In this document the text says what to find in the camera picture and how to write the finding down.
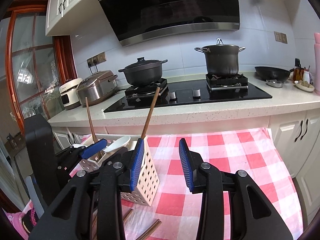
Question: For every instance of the white ceramic spoon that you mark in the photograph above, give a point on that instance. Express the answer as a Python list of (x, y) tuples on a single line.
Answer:
[(120, 142)]

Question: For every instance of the black range hood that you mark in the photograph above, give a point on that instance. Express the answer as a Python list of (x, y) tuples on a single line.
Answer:
[(162, 10)]

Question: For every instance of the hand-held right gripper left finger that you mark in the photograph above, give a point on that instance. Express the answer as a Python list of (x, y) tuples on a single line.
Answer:
[(137, 162)]

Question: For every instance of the small brass wall socket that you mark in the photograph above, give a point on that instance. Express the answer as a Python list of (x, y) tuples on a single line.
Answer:
[(280, 37)]

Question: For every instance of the small white jar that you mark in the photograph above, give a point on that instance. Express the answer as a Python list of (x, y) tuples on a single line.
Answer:
[(307, 77)]

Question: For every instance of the black stockpot with lid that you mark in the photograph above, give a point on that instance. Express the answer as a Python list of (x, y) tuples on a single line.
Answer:
[(221, 60)]

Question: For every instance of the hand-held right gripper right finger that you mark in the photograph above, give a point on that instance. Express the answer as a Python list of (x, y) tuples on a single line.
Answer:
[(185, 165)]

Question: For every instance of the red white checked tablecloth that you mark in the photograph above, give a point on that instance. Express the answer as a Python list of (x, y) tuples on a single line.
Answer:
[(225, 155)]

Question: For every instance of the white countertop cooker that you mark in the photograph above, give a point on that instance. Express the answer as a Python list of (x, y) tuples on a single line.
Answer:
[(68, 92)]

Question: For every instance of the brass wall socket panel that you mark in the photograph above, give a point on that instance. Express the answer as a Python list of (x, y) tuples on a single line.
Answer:
[(97, 58)]

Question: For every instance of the black wok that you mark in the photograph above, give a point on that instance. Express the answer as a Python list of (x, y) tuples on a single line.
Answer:
[(271, 73)]

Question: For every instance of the wooden framed glass door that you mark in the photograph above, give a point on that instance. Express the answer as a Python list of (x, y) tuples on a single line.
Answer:
[(8, 55)]

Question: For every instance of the pink thermos flask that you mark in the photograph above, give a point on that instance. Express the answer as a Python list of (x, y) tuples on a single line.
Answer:
[(317, 65)]

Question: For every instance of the small plate with food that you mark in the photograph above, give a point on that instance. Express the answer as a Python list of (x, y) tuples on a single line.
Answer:
[(304, 86)]

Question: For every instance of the dark condiment bottle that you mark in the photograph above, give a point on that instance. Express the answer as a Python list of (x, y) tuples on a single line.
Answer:
[(297, 72)]

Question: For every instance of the white plastic utensil basket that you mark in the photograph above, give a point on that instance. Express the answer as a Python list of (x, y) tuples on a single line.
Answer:
[(147, 180)]

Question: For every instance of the black glass gas cooktop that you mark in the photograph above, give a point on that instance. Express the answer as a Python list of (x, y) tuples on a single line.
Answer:
[(225, 93)]

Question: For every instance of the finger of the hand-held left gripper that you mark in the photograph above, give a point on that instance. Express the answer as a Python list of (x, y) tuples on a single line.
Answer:
[(115, 156), (93, 148)]

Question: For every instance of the black burner grate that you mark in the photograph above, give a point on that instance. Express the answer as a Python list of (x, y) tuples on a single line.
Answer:
[(140, 91), (226, 82)]

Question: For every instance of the small steel bowl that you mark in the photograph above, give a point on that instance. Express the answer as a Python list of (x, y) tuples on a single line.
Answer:
[(275, 83)]

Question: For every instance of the silver rice cooker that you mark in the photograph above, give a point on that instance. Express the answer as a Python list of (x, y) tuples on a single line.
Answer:
[(96, 90)]

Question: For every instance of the brown wooden chopstick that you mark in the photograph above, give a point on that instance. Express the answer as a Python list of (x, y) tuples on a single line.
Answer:
[(150, 112), (91, 120)]

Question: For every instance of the black casserole pot with lid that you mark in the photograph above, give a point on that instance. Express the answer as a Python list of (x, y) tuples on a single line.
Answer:
[(142, 73)]

